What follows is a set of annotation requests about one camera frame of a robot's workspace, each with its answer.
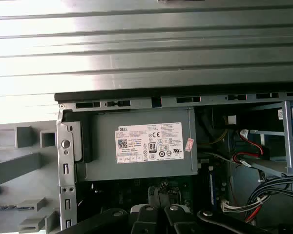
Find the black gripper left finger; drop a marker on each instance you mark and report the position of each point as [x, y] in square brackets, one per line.
[146, 219]

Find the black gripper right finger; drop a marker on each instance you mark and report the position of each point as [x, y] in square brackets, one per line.
[175, 219]

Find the green motherboard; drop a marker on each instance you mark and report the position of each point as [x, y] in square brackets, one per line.
[185, 192]

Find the grey power supply unit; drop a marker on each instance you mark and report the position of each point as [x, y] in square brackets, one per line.
[102, 146]

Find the black open PC case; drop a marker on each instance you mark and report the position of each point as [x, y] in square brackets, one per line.
[66, 156]

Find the grey metal drive cage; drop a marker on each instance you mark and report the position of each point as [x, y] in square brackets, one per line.
[286, 134]

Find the grey parts rack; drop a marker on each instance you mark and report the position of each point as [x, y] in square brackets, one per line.
[14, 165]

